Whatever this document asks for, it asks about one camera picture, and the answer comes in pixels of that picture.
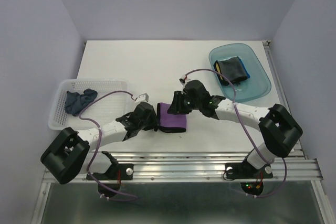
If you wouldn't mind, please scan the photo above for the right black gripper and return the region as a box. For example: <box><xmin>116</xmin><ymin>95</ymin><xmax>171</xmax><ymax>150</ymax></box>
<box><xmin>166</xmin><ymin>91</ymin><xmax>201</xmax><ymax>115</ymax></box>

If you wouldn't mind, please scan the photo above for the purple microfiber towel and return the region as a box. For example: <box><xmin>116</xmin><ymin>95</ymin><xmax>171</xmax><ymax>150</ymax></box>
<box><xmin>156</xmin><ymin>103</ymin><xmax>187</xmax><ymax>133</ymax></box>

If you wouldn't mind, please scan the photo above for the blue microfiber towel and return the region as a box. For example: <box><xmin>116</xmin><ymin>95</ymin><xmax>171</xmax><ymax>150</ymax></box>
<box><xmin>239</xmin><ymin>57</ymin><xmax>250</xmax><ymax>79</ymax></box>

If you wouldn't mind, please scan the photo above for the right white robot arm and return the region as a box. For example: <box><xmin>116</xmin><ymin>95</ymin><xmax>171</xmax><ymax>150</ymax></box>
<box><xmin>167</xmin><ymin>80</ymin><xmax>303</xmax><ymax>180</ymax></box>

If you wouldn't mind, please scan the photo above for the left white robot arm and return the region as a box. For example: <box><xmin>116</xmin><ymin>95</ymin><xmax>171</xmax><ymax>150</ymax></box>
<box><xmin>40</xmin><ymin>102</ymin><xmax>159</xmax><ymax>184</ymax></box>

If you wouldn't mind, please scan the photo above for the white perforated plastic basket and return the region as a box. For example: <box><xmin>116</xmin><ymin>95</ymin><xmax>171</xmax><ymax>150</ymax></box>
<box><xmin>48</xmin><ymin>78</ymin><xmax>131</xmax><ymax>131</ymax></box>

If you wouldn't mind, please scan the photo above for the dark grey towel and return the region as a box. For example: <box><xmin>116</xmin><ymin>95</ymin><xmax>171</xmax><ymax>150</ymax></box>
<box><xmin>65</xmin><ymin>89</ymin><xmax>98</xmax><ymax>116</ymax></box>

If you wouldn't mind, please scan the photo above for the teal translucent plastic tray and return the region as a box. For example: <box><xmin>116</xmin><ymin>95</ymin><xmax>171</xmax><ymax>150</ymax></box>
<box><xmin>208</xmin><ymin>43</ymin><xmax>271</xmax><ymax>103</ymax></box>

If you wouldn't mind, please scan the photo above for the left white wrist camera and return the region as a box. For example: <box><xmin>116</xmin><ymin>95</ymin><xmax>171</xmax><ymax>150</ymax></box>
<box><xmin>133</xmin><ymin>93</ymin><xmax>149</xmax><ymax>103</ymax></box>

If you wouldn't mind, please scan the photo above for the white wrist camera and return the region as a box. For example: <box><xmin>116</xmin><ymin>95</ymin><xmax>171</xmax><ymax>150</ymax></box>
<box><xmin>179</xmin><ymin>76</ymin><xmax>190</xmax><ymax>86</ymax></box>
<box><xmin>133</xmin><ymin>93</ymin><xmax>149</xmax><ymax>103</ymax></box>

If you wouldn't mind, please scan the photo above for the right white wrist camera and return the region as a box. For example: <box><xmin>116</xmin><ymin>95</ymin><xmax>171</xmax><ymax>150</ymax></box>
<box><xmin>179</xmin><ymin>76</ymin><xmax>190</xmax><ymax>86</ymax></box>

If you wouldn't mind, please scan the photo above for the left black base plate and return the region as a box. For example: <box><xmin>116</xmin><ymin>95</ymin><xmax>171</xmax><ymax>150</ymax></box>
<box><xmin>93</xmin><ymin>163</ymin><xmax>134</xmax><ymax>181</ymax></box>

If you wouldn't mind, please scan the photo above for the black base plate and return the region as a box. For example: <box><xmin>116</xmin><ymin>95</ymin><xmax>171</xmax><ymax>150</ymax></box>
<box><xmin>93</xmin><ymin>163</ymin><xmax>134</xmax><ymax>181</ymax></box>
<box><xmin>223</xmin><ymin>162</ymin><xmax>274</xmax><ymax>181</ymax></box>

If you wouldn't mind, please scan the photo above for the aluminium extrusion rail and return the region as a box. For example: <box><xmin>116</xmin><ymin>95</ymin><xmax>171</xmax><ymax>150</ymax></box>
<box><xmin>41</xmin><ymin>152</ymin><xmax>323</xmax><ymax>183</ymax></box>

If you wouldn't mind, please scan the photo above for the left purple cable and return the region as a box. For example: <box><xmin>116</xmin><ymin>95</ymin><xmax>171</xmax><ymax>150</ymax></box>
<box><xmin>78</xmin><ymin>90</ymin><xmax>139</xmax><ymax>201</ymax></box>

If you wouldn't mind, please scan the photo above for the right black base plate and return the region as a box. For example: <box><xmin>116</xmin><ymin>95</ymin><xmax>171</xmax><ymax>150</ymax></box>
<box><xmin>223</xmin><ymin>162</ymin><xmax>274</xmax><ymax>181</ymax></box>

